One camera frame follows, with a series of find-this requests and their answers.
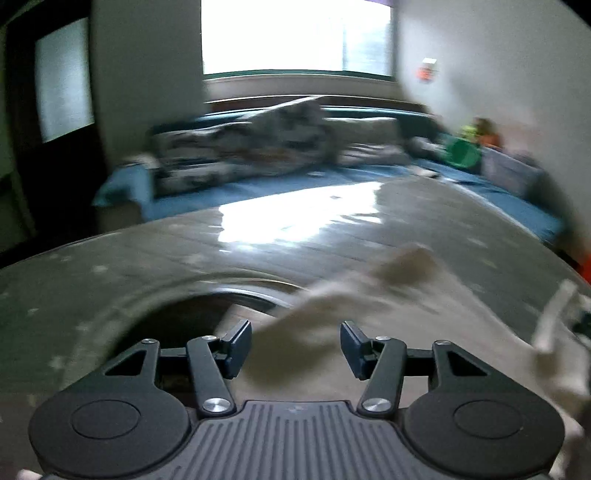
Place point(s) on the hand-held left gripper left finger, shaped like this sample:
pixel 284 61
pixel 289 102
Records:
pixel 238 345

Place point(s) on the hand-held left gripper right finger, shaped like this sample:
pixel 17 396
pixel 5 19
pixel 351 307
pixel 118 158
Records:
pixel 353 348

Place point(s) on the cream cloth garment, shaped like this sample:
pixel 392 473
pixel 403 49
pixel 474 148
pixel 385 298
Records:
pixel 295 355

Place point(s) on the round black induction cooktop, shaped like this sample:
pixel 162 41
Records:
pixel 184 318

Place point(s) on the teal sofa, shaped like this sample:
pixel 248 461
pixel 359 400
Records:
pixel 277 189

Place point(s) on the plain beige pillow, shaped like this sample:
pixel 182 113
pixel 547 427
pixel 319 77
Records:
pixel 369 138

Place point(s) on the green plastic bucket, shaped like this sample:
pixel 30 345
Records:
pixel 461 153

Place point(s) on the clear plastic storage box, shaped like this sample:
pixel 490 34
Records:
pixel 510 173

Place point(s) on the dark wooden door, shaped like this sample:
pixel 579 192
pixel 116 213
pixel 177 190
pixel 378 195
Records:
pixel 55 184

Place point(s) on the plush bear toy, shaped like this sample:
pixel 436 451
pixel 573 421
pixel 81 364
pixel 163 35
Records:
pixel 480 131

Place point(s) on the colourful pinwheel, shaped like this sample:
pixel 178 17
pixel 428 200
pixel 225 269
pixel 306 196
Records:
pixel 427 70

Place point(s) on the green framed window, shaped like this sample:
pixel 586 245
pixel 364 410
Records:
pixel 295 37

